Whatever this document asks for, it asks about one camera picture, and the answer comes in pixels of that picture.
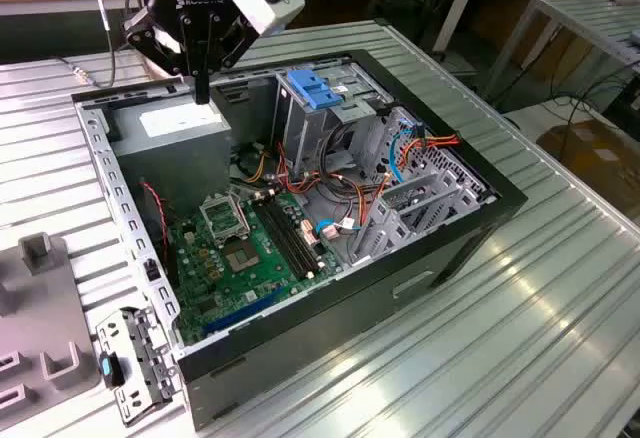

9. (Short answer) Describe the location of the brown cardboard box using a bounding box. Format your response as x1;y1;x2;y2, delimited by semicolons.
537;120;640;214

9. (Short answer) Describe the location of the red black fan wire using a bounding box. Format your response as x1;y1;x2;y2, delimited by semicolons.
139;180;174;264

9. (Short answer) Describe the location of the cable with silver connector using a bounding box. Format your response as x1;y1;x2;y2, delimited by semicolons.
53;0;119;90

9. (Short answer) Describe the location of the blue expansion slot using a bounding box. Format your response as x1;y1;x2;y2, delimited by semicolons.
202;285;286;334

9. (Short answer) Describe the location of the blue drive latch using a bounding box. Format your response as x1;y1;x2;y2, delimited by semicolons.
287;68;346;111

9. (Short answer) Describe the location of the metal card retention bracket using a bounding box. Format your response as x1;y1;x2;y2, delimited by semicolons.
94;305;181;427

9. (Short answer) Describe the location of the black RAM slot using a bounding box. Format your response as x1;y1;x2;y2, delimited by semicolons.
254;197;314;282
267;195;324;274

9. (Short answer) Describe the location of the grey metal disk bay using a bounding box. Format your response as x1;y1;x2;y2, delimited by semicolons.
349;167;489;265

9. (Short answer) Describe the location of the black open PC case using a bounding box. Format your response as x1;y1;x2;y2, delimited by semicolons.
69;47;530;433

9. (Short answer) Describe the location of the CPU socket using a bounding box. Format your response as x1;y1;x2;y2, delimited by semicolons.
222;240;261;274

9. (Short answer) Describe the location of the orange red power wire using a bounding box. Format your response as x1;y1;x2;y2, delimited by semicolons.
397;122;461;169

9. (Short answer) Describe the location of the metal socket cover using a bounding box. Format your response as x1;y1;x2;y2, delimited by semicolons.
199;192;251;247

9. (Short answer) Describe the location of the blue data wire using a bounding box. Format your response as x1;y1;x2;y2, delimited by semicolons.
387;120;419;184

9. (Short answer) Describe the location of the grey parts rack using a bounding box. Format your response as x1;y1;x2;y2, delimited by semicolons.
0;230;104;417

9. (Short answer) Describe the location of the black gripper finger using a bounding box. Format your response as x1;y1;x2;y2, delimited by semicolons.
122;6;204;106
199;10;258;106

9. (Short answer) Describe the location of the grey power supply unit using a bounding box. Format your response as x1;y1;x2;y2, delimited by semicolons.
107;91;234;209

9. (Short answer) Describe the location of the green motherboard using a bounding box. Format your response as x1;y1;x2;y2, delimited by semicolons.
167;190;346;347

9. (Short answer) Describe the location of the orange black wire bundle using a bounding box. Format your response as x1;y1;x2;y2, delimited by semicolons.
247;140;396;232

